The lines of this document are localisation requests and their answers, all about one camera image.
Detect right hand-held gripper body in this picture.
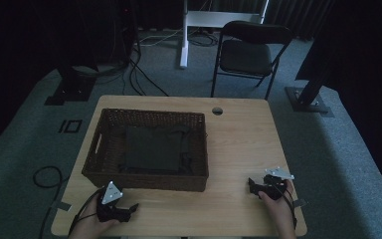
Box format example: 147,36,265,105
254,166,295,201

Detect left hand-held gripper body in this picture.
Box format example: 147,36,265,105
95,180,131,223

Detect brown woven basket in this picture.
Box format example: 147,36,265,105
81,108,210,193

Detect person's right hand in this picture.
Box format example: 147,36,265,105
258,179,296,228

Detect person's left hand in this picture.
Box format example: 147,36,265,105
68,215,122,239

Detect black slanted stand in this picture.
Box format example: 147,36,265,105
285,71,335,118

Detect black folding chair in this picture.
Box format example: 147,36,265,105
211,20,293,101

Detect dark curtain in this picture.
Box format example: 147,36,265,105
267,0,334,41

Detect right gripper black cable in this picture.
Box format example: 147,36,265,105
277,183,298,230

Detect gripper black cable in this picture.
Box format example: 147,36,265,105
277,183,298,230
67,188,104,237

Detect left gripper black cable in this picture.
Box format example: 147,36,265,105
67,188,104,237

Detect black floor cable loop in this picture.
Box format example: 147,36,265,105
33,165,68,239

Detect black stand with base plate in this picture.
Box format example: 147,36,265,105
44,61,97,107

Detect black floor cables bundle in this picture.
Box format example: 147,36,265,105
121,39,170,98

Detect white desk frame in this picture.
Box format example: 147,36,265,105
179,0,271,70

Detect white floor cable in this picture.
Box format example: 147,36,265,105
138,28,184,48

